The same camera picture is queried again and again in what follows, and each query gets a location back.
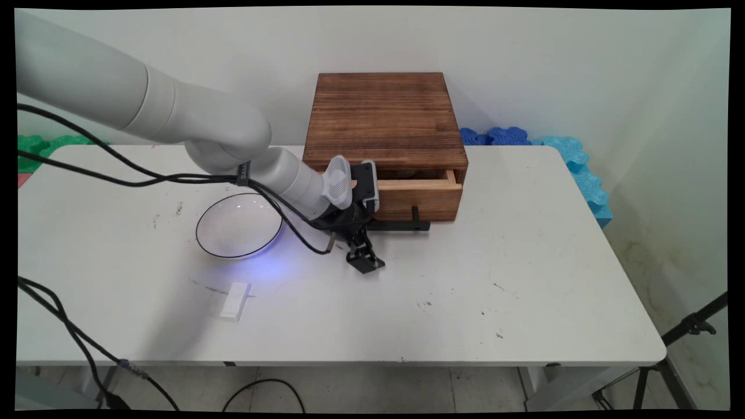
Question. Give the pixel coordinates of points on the white plate with black rim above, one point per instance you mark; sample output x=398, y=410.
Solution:
x=238, y=227

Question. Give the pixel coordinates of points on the dark blue foam mat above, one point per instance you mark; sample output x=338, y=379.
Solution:
x=500, y=137

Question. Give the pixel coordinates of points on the red foam mat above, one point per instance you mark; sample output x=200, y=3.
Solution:
x=22, y=179

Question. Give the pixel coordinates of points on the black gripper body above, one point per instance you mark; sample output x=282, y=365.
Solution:
x=343, y=221

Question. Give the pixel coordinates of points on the light blue foam mat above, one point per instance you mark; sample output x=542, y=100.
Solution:
x=585, y=177

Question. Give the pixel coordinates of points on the dark wooden drawer cabinet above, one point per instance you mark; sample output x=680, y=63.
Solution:
x=381, y=116

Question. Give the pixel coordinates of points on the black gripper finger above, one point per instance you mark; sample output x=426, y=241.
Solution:
x=361, y=263
x=372, y=256

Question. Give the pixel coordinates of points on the white cutlery rest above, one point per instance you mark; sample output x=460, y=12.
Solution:
x=236, y=299

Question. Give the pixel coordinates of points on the green foam mat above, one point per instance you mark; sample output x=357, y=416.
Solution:
x=35, y=148

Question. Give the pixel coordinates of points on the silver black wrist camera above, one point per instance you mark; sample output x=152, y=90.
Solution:
x=365, y=183

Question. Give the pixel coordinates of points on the black tripod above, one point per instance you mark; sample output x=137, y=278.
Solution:
x=692, y=326

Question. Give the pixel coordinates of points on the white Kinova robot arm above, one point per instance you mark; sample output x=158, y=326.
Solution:
x=87, y=75

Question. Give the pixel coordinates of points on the white table leg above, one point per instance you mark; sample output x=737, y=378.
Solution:
x=93, y=384
x=547, y=387

